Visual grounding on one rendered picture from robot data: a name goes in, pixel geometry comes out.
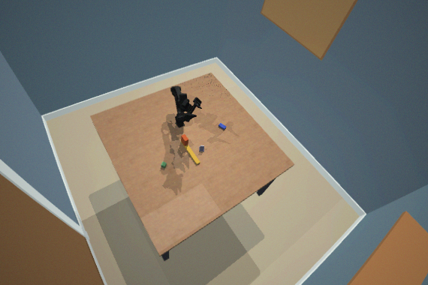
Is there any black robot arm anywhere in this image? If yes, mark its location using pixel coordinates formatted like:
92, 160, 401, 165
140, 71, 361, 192
170, 85, 190, 128

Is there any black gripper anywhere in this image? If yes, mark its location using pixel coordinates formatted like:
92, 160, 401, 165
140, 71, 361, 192
182, 97, 202, 122

